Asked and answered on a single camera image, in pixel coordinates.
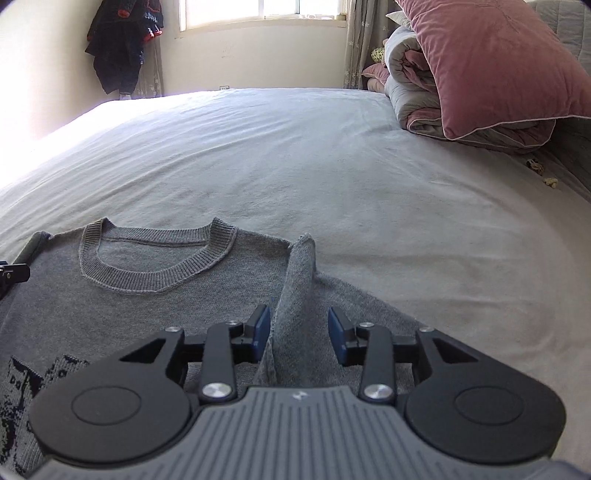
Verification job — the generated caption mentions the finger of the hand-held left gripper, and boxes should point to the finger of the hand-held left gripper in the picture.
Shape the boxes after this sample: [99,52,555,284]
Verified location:
[0,260,31,299]

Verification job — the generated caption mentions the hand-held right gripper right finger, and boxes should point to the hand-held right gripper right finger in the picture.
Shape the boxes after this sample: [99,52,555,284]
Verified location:
[327,306,479,404]

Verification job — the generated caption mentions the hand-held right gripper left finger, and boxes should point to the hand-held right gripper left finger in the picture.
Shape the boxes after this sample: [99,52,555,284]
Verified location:
[117,304,273,405]

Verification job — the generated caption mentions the grey knit sweater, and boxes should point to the grey knit sweater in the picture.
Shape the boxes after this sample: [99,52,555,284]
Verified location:
[0,217,430,479]

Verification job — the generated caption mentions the dark hanging clothes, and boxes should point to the dark hanging clothes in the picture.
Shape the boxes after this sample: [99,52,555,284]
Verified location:
[85,0,165,96]

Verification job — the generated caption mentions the bed with grey sheet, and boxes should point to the bed with grey sheet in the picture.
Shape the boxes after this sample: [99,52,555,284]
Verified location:
[0,88,591,462]

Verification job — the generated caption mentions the sheer lace curtain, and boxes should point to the sheer lace curtain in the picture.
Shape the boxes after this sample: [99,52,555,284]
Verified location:
[133,37,165,99]

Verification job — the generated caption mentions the folded grey quilt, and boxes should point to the folded grey quilt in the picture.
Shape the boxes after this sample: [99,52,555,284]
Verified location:
[383,25,557,154]

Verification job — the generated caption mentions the small pink pillow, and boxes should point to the small pink pillow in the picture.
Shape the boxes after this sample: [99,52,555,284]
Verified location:
[361,62,391,93]

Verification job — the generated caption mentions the grey patterned curtain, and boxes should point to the grey patterned curtain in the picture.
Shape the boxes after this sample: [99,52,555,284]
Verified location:
[342,0,399,91]

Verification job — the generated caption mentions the large pink pillow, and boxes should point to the large pink pillow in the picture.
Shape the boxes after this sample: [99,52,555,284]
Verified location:
[396,0,591,141]

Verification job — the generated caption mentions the window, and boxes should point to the window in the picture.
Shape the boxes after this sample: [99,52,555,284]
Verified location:
[178,0,350,34]

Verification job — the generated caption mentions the grey quilted headboard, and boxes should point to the grey quilted headboard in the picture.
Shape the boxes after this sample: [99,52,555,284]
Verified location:
[526,0,591,204]

